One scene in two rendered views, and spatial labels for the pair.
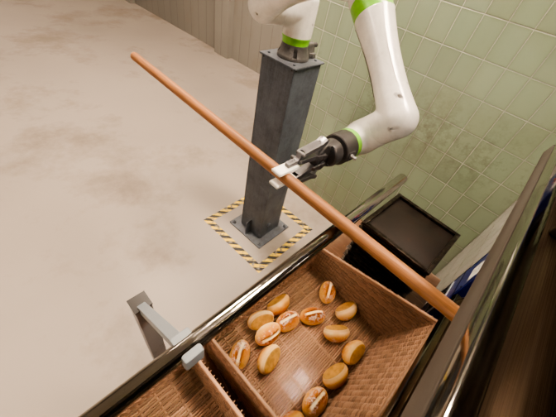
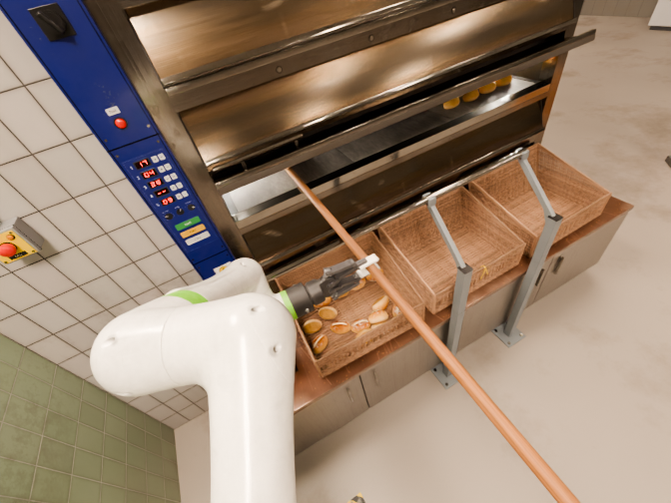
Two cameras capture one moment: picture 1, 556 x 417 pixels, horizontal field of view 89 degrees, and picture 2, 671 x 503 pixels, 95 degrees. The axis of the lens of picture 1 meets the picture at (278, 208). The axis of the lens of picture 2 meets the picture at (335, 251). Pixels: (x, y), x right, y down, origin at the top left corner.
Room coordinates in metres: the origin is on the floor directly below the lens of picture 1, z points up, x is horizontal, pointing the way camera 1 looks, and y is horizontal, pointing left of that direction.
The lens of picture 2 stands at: (1.12, 0.33, 1.91)
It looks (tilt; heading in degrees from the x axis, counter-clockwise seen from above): 44 degrees down; 217
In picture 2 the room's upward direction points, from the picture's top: 14 degrees counter-clockwise
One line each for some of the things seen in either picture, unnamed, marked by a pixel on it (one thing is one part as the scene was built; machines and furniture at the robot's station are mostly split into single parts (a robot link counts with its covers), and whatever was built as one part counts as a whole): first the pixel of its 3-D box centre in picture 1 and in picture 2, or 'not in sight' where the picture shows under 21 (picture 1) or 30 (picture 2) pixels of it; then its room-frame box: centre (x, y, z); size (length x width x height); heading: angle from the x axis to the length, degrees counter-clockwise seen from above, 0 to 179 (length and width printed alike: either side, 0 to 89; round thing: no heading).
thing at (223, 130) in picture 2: not in sight; (411, 58); (-0.24, -0.10, 1.54); 1.79 x 0.11 x 0.19; 144
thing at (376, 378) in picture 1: (317, 335); (346, 295); (0.39, -0.23, 0.72); 0.56 x 0.49 x 0.28; 143
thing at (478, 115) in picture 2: not in sight; (409, 146); (-0.25, -0.12, 1.16); 1.80 x 0.06 x 0.04; 144
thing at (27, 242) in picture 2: not in sight; (11, 241); (1.01, -0.94, 1.46); 0.10 x 0.07 x 0.10; 144
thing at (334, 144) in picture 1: (323, 155); (323, 287); (0.68, -0.09, 1.19); 0.09 x 0.07 x 0.08; 143
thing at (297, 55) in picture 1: (301, 48); not in sight; (1.46, 0.08, 1.23); 0.26 x 0.15 x 0.06; 147
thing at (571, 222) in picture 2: not in sight; (533, 196); (-0.59, 0.48, 0.72); 0.56 x 0.49 x 0.28; 145
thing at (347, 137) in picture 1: (340, 148); (300, 298); (0.74, -0.13, 1.19); 0.12 x 0.06 x 0.09; 53
